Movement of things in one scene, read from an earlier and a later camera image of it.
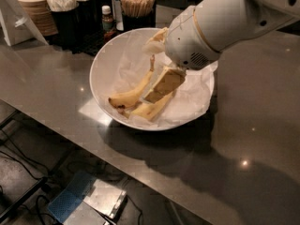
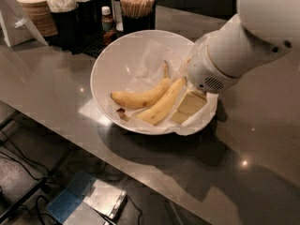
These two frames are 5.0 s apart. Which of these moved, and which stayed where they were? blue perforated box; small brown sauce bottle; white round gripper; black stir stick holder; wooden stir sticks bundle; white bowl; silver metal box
Moved: white round gripper
Stayed: black stir stick holder; blue perforated box; white bowl; wooden stir sticks bundle; silver metal box; small brown sauce bottle
